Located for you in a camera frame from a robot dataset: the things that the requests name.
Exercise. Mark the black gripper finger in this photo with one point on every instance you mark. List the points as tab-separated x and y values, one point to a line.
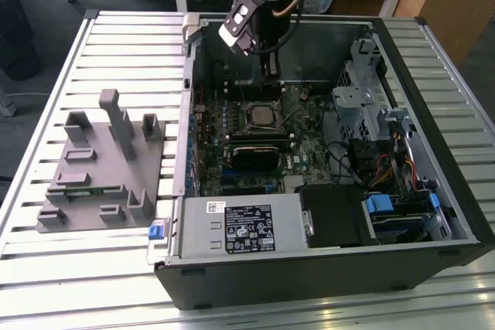
267	67

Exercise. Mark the silver square CPU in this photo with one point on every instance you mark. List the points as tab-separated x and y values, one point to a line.
262	115

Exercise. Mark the thin metal locking lever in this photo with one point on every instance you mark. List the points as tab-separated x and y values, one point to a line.
291	114
242	96

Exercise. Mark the black RAM slot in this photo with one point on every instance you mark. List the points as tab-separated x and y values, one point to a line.
259	136
251	95
261	143

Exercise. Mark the black graphics card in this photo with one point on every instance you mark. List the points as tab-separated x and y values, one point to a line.
255	160

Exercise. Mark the green motherboard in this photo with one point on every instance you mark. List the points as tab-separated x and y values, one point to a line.
309	152

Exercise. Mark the metal drive cage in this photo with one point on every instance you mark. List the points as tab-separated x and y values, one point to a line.
356	113

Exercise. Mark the silver chipset heatsink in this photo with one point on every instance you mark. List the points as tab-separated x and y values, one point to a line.
294	183

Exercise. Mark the black plastic shroud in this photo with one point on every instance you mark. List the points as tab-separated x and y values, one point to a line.
332	214

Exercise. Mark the silver power supply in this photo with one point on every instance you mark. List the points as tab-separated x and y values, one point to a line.
201	229

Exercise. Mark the blue disk carrier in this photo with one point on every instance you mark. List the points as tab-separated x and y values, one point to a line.
378	204

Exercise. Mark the wooden cabinet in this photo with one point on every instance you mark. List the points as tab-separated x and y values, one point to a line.
464	5

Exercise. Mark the grey parts rack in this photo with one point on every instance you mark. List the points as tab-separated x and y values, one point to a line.
104	167

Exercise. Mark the blue plastic latch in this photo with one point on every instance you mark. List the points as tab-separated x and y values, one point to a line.
155	230

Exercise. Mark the blue plastic clip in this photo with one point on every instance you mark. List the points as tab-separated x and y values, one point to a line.
434	201

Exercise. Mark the green RAM stick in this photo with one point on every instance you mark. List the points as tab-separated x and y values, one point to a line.
85	191

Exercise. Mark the black PC case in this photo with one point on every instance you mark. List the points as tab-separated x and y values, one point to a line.
270	287

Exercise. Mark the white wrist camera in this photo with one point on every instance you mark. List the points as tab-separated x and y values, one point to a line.
239	17

